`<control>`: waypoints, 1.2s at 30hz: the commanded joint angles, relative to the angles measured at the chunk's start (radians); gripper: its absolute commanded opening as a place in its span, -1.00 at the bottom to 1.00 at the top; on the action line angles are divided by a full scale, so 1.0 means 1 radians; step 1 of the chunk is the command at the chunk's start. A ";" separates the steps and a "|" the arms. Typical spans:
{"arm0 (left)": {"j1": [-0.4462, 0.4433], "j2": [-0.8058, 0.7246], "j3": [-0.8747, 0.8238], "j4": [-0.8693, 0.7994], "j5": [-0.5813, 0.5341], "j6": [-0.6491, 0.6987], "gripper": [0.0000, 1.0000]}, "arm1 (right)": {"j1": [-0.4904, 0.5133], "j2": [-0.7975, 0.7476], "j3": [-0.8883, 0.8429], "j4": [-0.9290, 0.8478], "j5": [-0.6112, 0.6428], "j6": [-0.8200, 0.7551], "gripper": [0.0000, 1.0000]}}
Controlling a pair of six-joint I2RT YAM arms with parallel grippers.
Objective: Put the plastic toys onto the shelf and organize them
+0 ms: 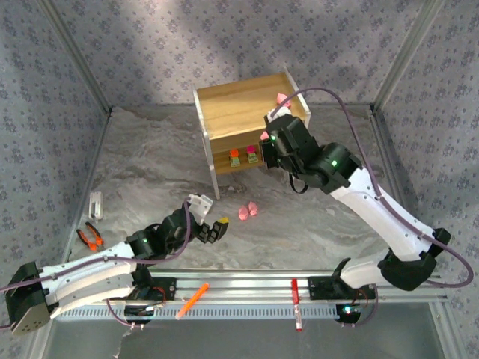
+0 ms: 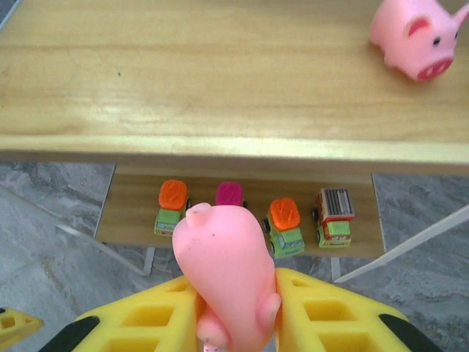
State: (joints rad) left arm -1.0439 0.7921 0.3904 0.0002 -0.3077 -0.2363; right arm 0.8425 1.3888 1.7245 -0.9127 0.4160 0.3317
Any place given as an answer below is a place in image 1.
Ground orange marker pen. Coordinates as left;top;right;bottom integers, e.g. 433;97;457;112
174;283;210;321

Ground orange black pliers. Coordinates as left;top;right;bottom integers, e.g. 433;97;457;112
76;221;105;251

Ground red white marker pen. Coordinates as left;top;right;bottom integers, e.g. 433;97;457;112
291;278;303;331

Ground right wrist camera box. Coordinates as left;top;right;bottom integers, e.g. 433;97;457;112
266;105;293;121

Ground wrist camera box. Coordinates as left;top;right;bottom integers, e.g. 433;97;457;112
186;193;214;226
266;105;293;121

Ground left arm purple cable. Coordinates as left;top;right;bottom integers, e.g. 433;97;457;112
0;201;194;330

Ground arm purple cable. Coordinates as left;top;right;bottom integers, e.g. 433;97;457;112
0;201;194;330
271;87;475;328

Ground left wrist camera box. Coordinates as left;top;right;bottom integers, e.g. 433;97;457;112
186;193;214;226

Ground wooden shelf white frame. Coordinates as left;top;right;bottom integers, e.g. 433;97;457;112
191;66;311;199

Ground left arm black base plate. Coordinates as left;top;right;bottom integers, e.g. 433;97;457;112
123;277;177;301

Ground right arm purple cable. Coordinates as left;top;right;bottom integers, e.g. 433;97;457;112
271;87;475;328

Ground aluminium mounting rail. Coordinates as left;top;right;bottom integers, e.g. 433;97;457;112
39;271;449;304

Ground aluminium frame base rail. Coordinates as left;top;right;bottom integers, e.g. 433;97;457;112
28;106;115;359
368;104;465;359

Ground white plastic bracket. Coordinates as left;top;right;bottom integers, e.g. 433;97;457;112
88;191;104;224

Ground grey slotted cable duct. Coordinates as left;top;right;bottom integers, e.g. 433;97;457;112
55;303;344;322

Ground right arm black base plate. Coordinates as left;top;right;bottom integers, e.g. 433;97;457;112
308;276;377;301

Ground aluminium frame post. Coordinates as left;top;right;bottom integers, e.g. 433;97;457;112
372;0;448;111
37;0;114;115

